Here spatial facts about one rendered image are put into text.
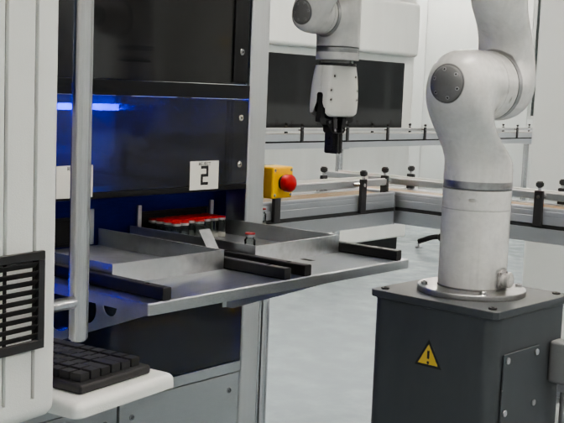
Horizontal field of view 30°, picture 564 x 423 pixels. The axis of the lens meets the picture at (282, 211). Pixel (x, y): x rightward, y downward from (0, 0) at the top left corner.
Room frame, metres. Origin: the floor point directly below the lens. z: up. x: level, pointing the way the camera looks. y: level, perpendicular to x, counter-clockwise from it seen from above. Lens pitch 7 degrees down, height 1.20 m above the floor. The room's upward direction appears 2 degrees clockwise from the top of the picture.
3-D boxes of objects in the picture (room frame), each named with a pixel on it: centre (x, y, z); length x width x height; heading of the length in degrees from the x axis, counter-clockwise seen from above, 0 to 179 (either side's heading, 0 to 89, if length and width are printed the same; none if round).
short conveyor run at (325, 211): (2.71, -0.05, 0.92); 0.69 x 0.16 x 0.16; 140
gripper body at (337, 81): (2.06, -0.10, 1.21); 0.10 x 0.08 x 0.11; 140
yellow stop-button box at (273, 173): (2.40, 0.03, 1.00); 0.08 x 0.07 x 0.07; 50
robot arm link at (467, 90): (1.82, -0.32, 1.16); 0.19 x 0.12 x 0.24; 139
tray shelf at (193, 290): (1.95, 0.15, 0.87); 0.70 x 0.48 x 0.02; 140
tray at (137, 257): (1.87, 0.31, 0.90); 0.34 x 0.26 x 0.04; 50
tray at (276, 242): (2.13, 0.10, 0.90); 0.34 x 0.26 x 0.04; 51
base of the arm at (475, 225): (1.85, -0.34, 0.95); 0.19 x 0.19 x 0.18
